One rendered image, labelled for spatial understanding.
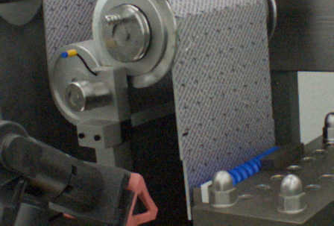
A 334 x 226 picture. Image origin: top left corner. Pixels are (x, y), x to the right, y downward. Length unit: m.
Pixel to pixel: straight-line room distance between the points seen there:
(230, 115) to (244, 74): 0.07
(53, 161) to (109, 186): 0.08
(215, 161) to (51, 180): 0.34
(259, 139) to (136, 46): 0.28
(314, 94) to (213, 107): 2.88
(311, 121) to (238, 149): 2.86
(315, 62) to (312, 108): 2.70
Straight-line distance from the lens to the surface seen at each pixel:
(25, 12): 1.12
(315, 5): 1.16
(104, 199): 0.79
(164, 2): 0.91
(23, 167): 0.68
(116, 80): 0.94
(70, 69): 1.05
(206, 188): 0.91
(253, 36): 1.07
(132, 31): 0.92
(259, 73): 1.09
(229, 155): 1.03
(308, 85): 3.86
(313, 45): 1.18
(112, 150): 0.96
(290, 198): 0.85
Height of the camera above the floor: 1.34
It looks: 8 degrees down
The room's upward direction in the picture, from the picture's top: 5 degrees counter-clockwise
